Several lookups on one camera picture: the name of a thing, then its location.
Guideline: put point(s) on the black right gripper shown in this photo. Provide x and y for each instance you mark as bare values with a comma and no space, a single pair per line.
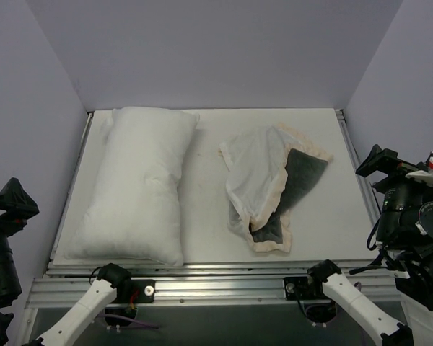
392,173

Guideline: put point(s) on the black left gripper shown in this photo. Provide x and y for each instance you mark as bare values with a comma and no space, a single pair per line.
7,215

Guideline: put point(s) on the green and cream pillowcase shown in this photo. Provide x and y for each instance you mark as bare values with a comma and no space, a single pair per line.
270,169

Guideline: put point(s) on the white pillow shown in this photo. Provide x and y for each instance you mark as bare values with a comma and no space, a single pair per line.
134,211

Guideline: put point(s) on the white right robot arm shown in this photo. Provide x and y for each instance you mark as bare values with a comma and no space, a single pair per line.
412,271

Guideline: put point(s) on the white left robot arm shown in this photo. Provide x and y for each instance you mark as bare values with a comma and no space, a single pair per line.
112,280

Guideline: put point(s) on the aluminium right side rail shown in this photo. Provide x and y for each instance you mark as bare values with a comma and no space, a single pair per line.
368,194

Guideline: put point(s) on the aluminium front frame rails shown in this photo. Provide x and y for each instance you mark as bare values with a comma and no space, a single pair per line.
251,283

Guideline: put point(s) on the aluminium table edge rail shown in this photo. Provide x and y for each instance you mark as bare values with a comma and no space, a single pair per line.
74,173

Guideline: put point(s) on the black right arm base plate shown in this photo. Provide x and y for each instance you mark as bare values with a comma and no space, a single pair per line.
302,287

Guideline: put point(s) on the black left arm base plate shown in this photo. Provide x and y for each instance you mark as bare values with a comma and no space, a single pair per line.
133,291

